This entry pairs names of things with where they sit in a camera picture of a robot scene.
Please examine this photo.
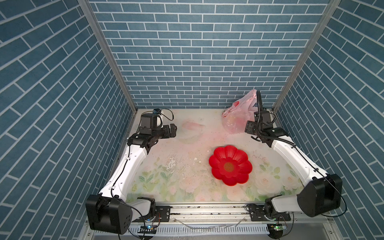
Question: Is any pink plastic bag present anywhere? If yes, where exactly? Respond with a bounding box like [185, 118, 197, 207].
[222, 89, 258, 134]

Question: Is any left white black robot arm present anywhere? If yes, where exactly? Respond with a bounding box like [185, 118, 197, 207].
[86, 109, 177, 235]

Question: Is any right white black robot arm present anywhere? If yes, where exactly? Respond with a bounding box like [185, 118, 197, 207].
[245, 110, 345, 219]

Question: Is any red flower-shaped plate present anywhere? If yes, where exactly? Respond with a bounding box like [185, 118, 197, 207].
[209, 145, 253, 187]

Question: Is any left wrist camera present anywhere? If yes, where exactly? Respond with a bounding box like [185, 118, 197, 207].
[152, 109, 162, 116]

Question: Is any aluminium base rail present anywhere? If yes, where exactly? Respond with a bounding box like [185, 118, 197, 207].
[79, 203, 342, 240]

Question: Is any right metal corner post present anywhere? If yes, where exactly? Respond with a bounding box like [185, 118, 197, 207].
[272, 0, 341, 113]

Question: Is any metal corner post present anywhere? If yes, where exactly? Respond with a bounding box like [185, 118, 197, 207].
[78, 0, 137, 114]
[272, 0, 341, 113]

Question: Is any left metal corner post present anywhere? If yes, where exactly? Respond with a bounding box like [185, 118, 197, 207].
[78, 0, 137, 114]

